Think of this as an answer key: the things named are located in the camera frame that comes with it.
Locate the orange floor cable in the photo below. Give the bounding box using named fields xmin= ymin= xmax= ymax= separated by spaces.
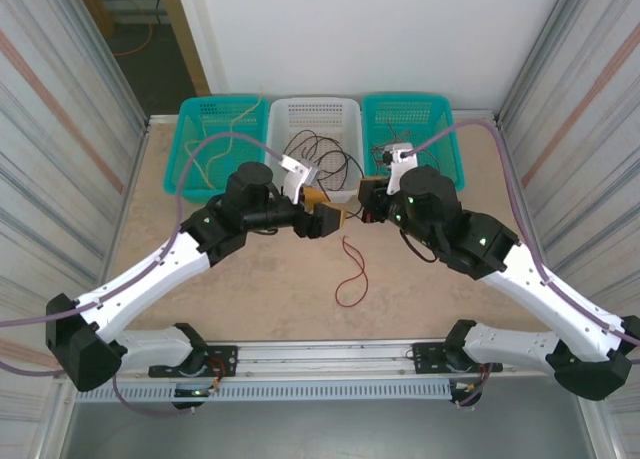
xmin=113 ymin=0 xmax=169 ymax=58

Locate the white plastic basket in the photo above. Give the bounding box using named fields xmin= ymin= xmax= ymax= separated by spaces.
xmin=264 ymin=97 xmax=366 ymax=205

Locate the teal plastic basket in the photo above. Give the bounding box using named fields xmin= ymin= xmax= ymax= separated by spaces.
xmin=360 ymin=94 xmax=467 ymax=193
xmin=163 ymin=96 xmax=271 ymax=204

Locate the yellow cable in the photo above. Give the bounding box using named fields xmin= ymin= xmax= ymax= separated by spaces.
xmin=182 ymin=121 xmax=214 ymax=189
xmin=204 ymin=85 xmax=269 ymax=190

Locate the aluminium frame post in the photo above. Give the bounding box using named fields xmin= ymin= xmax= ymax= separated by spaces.
xmin=498 ymin=0 xmax=572 ymax=123
xmin=69 ymin=0 xmax=151 ymax=130

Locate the grey slotted cable duct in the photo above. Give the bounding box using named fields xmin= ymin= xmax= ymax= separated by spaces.
xmin=74 ymin=378 xmax=457 ymax=404

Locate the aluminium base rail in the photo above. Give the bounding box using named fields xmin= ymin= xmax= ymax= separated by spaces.
xmin=204 ymin=342 xmax=451 ymax=379

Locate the wooden furniture piece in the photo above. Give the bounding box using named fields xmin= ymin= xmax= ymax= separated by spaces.
xmin=74 ymin=0 xmax=116 ymax=38

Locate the wooden door frame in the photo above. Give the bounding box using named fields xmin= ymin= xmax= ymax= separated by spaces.
xmin=157 ymin=0 xmax=211 ymax=96

